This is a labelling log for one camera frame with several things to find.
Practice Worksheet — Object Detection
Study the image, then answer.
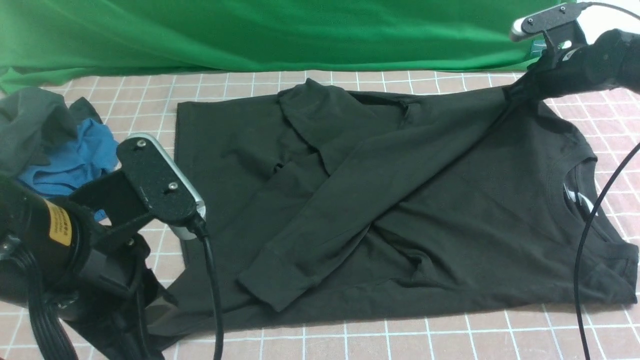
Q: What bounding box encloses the dark teal-gray garment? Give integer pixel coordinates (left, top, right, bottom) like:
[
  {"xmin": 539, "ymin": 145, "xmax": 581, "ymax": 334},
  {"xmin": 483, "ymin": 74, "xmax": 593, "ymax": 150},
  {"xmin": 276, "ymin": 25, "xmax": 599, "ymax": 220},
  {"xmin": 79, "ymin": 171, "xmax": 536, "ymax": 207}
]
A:
[{"xmin": 0, "ymin": 87, "xmax": 103, "ymax": 178}]

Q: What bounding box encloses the green backdrop cloth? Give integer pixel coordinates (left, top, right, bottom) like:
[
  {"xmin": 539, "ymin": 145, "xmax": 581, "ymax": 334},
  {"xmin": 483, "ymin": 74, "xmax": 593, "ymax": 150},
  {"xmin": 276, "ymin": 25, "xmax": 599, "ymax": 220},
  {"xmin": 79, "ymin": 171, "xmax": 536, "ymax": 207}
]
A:
[{"xmin": 0, "ymin": 0, "xmax": 559, "ymax": 94}]

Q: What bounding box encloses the blue binder clip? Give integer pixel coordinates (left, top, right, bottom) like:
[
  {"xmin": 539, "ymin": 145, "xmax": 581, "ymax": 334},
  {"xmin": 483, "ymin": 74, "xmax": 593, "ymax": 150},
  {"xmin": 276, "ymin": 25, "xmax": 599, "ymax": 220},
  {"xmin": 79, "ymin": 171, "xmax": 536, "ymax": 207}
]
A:
[{"xmin": 530, "ymin": 39, "xmax": 547, "ymax": 59}]

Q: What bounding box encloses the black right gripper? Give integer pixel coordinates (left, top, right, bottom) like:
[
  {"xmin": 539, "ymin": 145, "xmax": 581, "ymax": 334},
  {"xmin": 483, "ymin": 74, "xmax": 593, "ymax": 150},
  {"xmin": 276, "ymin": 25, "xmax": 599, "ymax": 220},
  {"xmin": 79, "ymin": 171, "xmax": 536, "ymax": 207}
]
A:
[{"xmin": 505, "ymin": 29, "xmax": 640, "ymax": 101}]

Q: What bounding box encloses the dark gray long-sleeve top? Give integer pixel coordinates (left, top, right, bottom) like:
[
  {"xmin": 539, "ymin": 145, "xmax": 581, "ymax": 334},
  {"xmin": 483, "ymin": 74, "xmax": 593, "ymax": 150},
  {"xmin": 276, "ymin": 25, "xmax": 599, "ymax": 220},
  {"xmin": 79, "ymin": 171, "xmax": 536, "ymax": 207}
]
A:
[{"xmin": 140, "ymin": 77, "xmax": 640, "ymax": 353}]

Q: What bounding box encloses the black left camera cable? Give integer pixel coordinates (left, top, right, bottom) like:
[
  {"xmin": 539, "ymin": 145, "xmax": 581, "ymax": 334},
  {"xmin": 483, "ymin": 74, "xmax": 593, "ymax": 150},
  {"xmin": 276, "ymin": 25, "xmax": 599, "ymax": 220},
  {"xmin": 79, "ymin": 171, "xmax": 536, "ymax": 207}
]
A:
[{"xmin": 187, "ymin": 215, "xmax": 225, "ymax": 360}]

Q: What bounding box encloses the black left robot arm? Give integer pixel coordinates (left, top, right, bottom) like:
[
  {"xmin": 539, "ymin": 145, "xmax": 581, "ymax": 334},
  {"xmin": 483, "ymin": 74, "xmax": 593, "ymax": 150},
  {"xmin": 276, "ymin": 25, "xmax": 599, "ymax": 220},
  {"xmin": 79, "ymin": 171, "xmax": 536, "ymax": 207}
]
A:
[{"xmin": 1, "ymin": 171, "xmax": 169, "ymax": 360}]

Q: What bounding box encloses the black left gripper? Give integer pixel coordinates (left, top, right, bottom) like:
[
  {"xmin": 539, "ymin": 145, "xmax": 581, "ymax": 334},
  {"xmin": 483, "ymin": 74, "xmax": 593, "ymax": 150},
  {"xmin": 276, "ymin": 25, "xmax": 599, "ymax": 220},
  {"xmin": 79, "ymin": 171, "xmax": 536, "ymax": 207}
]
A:
[{"xmin": 55, "ymin": 219, "xmax": 175, "ymax": 360}]

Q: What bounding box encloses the blue garment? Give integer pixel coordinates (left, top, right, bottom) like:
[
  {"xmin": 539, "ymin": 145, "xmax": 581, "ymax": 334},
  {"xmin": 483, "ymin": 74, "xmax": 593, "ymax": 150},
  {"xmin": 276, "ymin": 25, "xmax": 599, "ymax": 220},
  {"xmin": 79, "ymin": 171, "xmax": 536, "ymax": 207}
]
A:
[{"xmin": 17, "ymin": 118, "xmax": 119, "ymax": 199}]

